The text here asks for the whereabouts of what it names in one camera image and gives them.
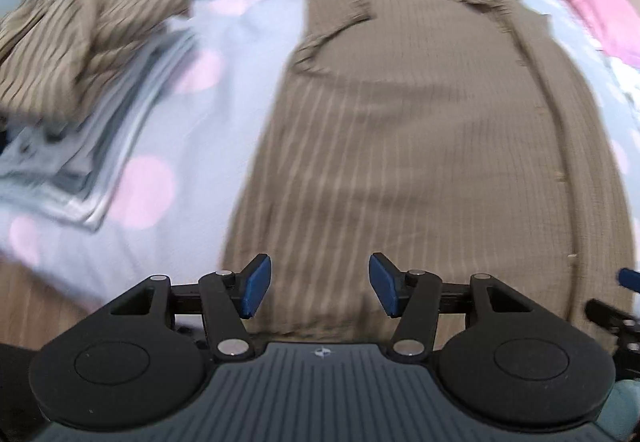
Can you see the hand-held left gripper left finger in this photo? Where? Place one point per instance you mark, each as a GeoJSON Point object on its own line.
{"type": "Point", "coordinates": [257, 284]}

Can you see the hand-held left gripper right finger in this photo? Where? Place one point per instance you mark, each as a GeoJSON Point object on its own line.
{"type": "Point", "coordinates": [382, 284]}

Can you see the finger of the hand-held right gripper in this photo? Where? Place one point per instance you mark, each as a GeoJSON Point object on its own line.
{"type": "Point", "coordinates": [612, 314]}
{"type": "Point", "coordinates": [630, 279]}

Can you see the brown striped shirt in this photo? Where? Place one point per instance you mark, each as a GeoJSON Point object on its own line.
{"type": "Point", "coordinates": [75, 36]}
{"type": "Point", "coordinates": [425, 146]}

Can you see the stack of folded clothes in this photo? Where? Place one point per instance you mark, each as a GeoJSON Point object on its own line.
{"type": "Point", "coordinates": [75, 182]}

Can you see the teal cloth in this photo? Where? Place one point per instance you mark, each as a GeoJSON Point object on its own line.
{"type": "Point", "coordinates": [625, 412]}

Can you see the pink pillow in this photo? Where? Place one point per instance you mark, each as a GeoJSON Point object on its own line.
{"type": "Point", "coordinates": [590, 6]}

